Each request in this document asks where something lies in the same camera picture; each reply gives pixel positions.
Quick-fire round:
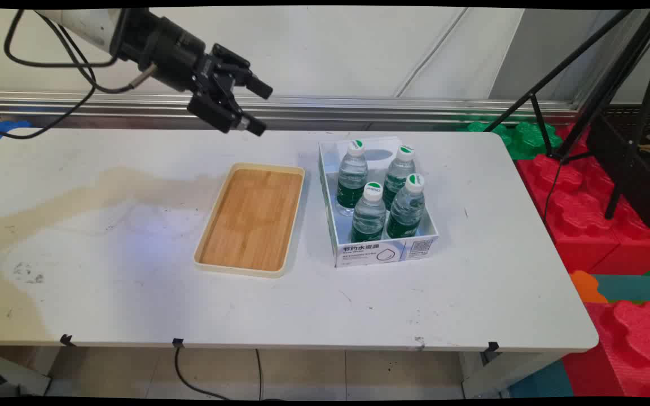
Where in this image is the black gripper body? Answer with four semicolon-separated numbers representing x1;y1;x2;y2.
109;8;245;104

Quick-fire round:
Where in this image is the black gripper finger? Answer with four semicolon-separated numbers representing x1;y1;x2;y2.
187;92;267;138
211;43;274;100

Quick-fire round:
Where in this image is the water bottle with green label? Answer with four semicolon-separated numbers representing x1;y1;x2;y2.
336;139;369;217
386;173;426;239
381;145;416;212
350;182;387;244

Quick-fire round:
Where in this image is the bamboo tray with cream rim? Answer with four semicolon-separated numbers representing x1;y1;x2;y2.
193;162;306;279

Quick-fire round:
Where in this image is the white printed cardboard box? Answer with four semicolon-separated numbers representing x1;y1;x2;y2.
318;136;440;268

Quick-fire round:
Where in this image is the green foam block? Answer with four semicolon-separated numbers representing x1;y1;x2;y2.
458;120;564;162

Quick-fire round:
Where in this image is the black tripod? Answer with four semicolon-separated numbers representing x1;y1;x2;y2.
483;8;650;220

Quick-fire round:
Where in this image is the large red foam block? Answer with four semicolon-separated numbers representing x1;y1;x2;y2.
516;123;650;276

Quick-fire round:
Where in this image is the white table leg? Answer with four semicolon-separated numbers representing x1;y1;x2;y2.
459;351;571;400

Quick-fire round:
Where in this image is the orange foam piece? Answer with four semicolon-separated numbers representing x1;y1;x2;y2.
570;270;608;305

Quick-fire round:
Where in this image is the black mesh panel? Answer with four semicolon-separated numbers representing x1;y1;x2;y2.
586;104;650;235

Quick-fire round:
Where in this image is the teal foam mat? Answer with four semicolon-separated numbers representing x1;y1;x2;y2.
591;274;650;306

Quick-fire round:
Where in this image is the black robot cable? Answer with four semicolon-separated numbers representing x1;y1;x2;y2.
0;8;157;140

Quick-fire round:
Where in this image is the aluminium wall rail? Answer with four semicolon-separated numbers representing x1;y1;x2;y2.
0;90;579;132

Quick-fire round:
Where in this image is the thin black floor cable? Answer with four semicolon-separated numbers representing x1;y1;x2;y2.
254;349;265;400

